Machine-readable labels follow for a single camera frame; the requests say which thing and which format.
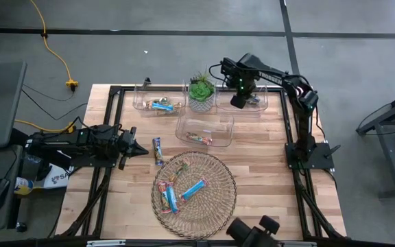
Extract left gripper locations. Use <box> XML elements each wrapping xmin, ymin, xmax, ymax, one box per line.
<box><xmin>117</xmin><ymin>126</ymin><xmax>149</xmax><ymax>171</ymax></box>

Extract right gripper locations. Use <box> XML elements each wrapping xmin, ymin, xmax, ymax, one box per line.
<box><xmin>219</xmin><ymin>57</ymin><xmax>260</xmax><ymax>110</ymax></box>

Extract purple blue granola bar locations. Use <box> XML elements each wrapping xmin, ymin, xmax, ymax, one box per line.
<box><xmin>152</xmin><ymin>137</ymin><xmax>165</xmax><ymax>167</ymax></box>

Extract blue orange-ended granola bar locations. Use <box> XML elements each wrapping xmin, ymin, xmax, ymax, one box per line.
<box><xmin>150</xmin><ymin>101</ymin><xmax>175</xmax><ymax>112</ymax></box>

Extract red green granola bar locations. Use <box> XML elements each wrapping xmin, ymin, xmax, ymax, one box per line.
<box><xmin>156</xmin><ymin>180</ymin><xmax>172</xmax><ymax>215</ymax></box>
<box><xmin>184</xmin><ymin>132</ymin><xmax>214</xmax><ymax>146</ymax></box>

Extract blue red granola bar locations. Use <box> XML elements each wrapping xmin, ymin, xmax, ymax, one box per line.
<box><xmin>165</xmin><ymin>183</ymin><xmax>182</xmax><ymax>215</ymax></box>

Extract snack bars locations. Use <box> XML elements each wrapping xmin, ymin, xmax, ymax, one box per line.
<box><xmin>179</xmin><ymin>177</ymin><xmax>210</xmax><ymax>204</ymax></box>

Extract clear plastic bin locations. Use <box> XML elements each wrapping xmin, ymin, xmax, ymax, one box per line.
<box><xmin>132</xmin><ymin>83</ymin><xmax>187</xmax><ymax>118</ymax></box>
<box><xmin>215</xmin><ymin>83</ymin><xmax>270</xmax><ymax>117</ymax></box>
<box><xmin>175</xmin><ymin>113</ymin><xmax>235</xmax><ymax>148</ymax></box>

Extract potted green succulent plant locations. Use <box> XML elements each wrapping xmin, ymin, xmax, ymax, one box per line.
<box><xmin>187</xmin><ymin>67</ymin><xmax>216</xmax><ymax>113</ymax></box>

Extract white printed box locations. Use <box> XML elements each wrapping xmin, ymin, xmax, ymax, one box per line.
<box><xmin>43</xmin><ymin>163</ymin><xmax>71</xmax><ymax>190</ymax></box>

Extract round woven straw placemat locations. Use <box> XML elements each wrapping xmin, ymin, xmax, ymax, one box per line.
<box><xmin>150</xmin><ymin>150</ymin><xmax>239</xmax><ymax>240</ymax></box>

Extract yellow white bottle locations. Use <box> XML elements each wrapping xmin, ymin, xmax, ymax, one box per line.
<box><xmin>13</xmin><ymin>176</ymin><xmax>36</xmax><ymax>196</ymax></box>

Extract dark grey side desk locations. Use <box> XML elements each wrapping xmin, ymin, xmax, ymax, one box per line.
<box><xmin>0</xmin><ymin>143</ymin><xmax>24</xmax><ymax>234</ymax></box>

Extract black metal side table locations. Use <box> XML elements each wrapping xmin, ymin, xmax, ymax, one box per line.
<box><xmin>355</xmin><ymin>85</ymin><xmax>395</xmax><ymax>200</ymax></box>

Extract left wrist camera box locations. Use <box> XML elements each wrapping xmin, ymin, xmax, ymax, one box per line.
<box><xmin>119</xmin><ymin>130</ymin><xmax>136</xmax><ymax>148</ymax></box>

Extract black aluminium table frame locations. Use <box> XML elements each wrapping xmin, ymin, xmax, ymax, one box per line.
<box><xmin>55</xmin><ymin>75</ymin><xmax>348</xmax><ymax>247</ymax></box>

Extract yellow extension cord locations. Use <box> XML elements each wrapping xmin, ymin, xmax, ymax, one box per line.
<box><xmin>14</xmin><ymin>119</ymin><xmax>77</xmax><ymax>134</ymax></box>
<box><xmin>28</xmin><ymin>0</ymin><xmax>80</xmax><ymax>93</ymax></box>

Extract thin black floor cable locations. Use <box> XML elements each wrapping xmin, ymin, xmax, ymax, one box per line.
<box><xmin>21</xmin><ymin>84</ymin><xmax>77</xmax><ymax>102</ymax></box>
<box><xmin>21</xmin><ymin>89</ymin><xmax>88</xmax><ymax>121</ymax></box>

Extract silver metal bracket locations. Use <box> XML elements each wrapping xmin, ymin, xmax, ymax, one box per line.
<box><xmin>279</xmin><ymin>240</ymin><xmax>318</xmax><ymax>247</ymax></box>
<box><xmin>86</xmin><ymin>239</ymin><xmax>127</xmax><ymax>247</ymax></box>

